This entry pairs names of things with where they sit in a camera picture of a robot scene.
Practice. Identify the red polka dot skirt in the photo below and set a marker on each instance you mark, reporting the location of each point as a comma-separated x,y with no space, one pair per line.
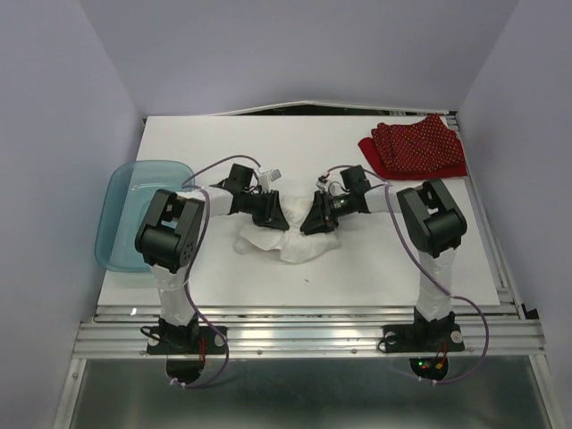
421,151

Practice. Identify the teal plastic bin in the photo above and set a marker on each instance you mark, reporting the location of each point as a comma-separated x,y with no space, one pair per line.
127,198

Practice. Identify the white ruffled skirt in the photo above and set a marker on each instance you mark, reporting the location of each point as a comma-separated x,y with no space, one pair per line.
291,246

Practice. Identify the aluminium rail frame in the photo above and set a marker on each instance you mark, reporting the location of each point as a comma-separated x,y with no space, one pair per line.
303,332

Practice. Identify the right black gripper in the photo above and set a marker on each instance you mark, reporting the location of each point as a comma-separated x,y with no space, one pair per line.
317,220

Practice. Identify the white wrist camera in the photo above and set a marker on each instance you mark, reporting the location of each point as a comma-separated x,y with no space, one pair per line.
328,185
267,177

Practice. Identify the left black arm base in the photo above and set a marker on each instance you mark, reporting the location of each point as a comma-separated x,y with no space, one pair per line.
186,349

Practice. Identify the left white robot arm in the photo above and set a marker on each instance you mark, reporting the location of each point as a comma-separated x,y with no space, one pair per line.
174,226

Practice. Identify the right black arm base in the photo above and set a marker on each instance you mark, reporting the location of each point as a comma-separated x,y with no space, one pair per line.
430,341

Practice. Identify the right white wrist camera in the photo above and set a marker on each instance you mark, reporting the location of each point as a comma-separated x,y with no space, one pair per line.
328,185

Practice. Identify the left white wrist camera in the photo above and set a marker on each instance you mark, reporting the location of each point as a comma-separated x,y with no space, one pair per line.
267,177

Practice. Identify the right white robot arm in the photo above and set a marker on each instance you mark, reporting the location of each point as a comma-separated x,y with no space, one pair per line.
427,219

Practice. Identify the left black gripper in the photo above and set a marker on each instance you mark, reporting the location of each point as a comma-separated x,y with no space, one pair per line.
274,217

